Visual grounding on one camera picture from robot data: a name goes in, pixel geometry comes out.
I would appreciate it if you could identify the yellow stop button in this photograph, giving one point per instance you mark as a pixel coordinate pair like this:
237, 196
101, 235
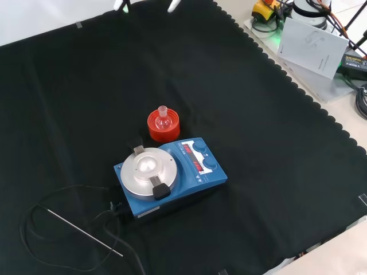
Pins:
262, 11

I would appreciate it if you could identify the white paper booklet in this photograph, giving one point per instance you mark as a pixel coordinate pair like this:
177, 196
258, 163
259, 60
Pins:
312, 47

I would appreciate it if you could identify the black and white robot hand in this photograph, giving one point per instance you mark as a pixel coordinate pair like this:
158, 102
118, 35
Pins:
173, 5

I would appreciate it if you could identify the orange round flask stand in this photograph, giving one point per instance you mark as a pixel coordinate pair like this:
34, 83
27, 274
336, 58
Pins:
164, 135

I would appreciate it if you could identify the black tripod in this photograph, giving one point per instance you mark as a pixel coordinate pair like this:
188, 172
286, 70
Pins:
354, 17

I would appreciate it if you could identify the black power adapter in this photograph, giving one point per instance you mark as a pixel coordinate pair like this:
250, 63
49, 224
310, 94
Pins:
355, 64

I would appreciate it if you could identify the clear glass round-bottom flask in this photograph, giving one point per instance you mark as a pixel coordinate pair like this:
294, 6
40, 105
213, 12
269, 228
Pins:
163, 121

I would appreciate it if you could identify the thin metal probe rod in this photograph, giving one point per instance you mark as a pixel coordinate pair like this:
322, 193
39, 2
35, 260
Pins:
86, 232

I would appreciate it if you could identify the heater with blue base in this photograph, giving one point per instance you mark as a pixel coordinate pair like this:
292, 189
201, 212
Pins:
206, 174

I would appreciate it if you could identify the black bench cloth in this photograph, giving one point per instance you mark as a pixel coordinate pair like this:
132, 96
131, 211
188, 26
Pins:
86, 114

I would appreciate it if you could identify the clear cloth clip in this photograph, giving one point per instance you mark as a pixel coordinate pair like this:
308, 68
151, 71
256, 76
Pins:
223, 272
363, 199
78, 25

